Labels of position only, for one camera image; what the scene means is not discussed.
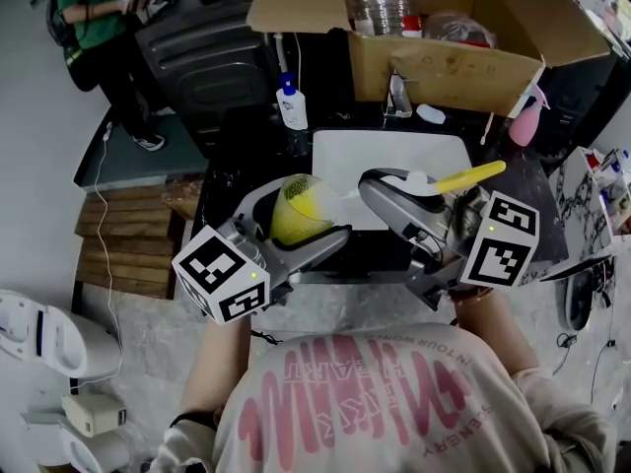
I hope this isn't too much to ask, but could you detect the person's left forearm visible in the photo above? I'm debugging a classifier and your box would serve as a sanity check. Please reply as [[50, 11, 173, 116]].
[[179, 315, 252, 416]]

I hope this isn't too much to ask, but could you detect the large clear plastic bottle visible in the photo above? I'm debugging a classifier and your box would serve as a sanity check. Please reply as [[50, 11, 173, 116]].
[[340, 0, 415, 37]]

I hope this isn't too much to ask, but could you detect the grey raised platform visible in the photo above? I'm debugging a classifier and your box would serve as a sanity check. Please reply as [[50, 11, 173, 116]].
[[73, 110, 208, 194]]

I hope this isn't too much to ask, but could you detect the white power cable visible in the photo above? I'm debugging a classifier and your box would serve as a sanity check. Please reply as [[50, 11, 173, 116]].
[[71, 121, 124, 393]]

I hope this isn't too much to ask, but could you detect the beige shirt with pink print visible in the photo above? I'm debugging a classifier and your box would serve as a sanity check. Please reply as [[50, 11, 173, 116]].
[[147, 322, 617, 473]]

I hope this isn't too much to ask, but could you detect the chrome faucet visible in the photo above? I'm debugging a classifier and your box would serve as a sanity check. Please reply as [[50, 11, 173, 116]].
[[384, 70, 420, 118]]

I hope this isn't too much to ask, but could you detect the white blue pump soap bottle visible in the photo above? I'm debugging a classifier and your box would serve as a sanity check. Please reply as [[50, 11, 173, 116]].
[[275, 72, 309, 131]]

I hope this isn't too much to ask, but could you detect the brown wooden pallet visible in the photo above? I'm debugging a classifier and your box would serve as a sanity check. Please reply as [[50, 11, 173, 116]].
[[74, 184, 186, 301]]

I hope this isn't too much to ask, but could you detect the person's right forearm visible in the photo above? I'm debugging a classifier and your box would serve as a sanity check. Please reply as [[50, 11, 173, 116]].
[[451, 288, 541, 376]]

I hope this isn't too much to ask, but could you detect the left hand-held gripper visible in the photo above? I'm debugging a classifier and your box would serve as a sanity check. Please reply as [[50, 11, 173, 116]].
[[171, 181, 354, 324]]

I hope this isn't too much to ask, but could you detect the black cabinet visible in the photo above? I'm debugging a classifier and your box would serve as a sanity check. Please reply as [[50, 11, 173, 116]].
[[534, 32, 631, 162]]

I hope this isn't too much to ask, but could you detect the white drain hose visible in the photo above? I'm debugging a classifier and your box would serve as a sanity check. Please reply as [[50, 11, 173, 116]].
[[274, 32, 290, 76]]

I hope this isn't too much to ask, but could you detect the clear plastic bag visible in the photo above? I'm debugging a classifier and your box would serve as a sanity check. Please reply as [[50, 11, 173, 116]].
[[426, 11, 497, 48]]

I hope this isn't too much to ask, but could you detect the black wristband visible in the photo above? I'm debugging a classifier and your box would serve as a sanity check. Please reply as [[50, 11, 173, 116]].
[[170, 410, 218, 431]]

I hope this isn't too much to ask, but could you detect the black floor cable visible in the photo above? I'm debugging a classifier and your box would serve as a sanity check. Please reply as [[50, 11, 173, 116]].
[[551, 331, 579, 377], [591, 337, 620, 403]]

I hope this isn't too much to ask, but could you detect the open cardboard box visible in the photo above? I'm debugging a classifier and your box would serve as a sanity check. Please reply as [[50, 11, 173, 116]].
[[245, 0, 612, 117]]

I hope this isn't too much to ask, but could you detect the pink spray bottle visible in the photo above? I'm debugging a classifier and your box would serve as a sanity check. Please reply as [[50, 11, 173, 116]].
[[508, 85, 551, 148]]

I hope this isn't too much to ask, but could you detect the brown mottled board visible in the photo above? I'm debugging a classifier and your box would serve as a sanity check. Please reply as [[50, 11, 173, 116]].
[[161, 177, 204, 221]]

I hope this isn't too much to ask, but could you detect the small white soap bar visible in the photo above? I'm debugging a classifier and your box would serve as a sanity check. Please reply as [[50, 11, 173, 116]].
[[415, 103, 447, 124]]

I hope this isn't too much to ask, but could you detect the white toilet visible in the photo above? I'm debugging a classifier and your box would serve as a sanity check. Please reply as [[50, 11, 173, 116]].
[[0, 288, 123, 379]]

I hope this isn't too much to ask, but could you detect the marble pattern storage rack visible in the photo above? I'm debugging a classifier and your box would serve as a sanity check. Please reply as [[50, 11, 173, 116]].
[[539, 145, 631, 283]]

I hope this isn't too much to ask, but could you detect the white plastic appliance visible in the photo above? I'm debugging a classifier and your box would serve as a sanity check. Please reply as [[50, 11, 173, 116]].
[[20, 409, 132, 473]]

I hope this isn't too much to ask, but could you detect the black washing machine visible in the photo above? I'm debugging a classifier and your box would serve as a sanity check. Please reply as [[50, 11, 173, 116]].
[[133, 0, 282, 160]]

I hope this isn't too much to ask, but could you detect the beige power adapter box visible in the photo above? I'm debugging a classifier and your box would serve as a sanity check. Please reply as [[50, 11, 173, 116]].
[[61, 392, 128, 439]]

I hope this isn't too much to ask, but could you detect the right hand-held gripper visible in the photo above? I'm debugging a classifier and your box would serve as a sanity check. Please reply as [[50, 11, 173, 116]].
[[358, 167, 540, 312]]

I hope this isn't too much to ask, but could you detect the black oval device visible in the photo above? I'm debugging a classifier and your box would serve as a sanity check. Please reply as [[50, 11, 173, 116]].
[[564, 268, 596, 332]]

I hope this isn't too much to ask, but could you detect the white rectangular sink basin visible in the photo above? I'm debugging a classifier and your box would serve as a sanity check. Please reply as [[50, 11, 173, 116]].
[[312, 129, 473, 234]]

